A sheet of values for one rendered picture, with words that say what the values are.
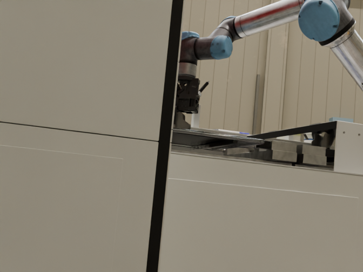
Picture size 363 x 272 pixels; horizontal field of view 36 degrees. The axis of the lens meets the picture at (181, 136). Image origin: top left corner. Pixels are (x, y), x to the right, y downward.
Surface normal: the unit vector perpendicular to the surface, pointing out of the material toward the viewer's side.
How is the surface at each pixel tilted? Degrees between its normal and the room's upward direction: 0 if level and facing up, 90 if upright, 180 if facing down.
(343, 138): 90
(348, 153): 90
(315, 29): 126
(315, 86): 90
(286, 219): 90
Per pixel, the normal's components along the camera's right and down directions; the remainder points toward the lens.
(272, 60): 0.03, -0.11
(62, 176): 0.32, -0.07
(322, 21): -0.52, 0.46
